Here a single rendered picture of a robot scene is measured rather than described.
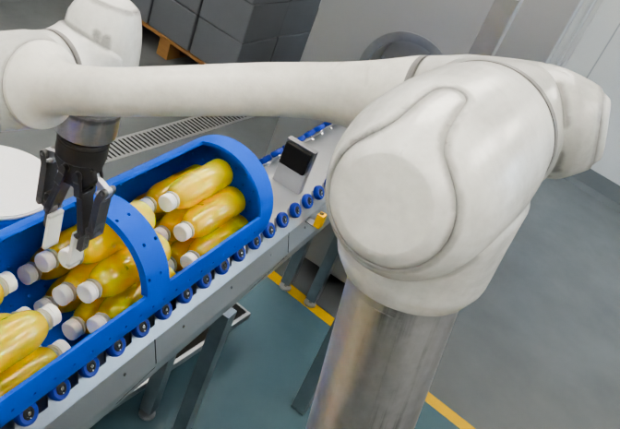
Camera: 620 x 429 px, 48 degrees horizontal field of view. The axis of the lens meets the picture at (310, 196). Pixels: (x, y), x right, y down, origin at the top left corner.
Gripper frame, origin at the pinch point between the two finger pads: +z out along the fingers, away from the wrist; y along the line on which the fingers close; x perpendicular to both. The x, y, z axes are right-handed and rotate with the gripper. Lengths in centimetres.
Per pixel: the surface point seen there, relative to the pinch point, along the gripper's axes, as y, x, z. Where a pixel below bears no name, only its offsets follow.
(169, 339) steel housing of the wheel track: -8, -32, 41
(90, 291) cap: -1.5, -7.7, 15.4
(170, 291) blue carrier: -9.3, -22.2, 18.6
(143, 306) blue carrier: -9.2, -13.9, 17.5
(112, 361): -6.0, -13.6, 35.3
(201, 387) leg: -4, -73, 97
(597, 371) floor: -134, -255, 129
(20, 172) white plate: 41, -32, 25
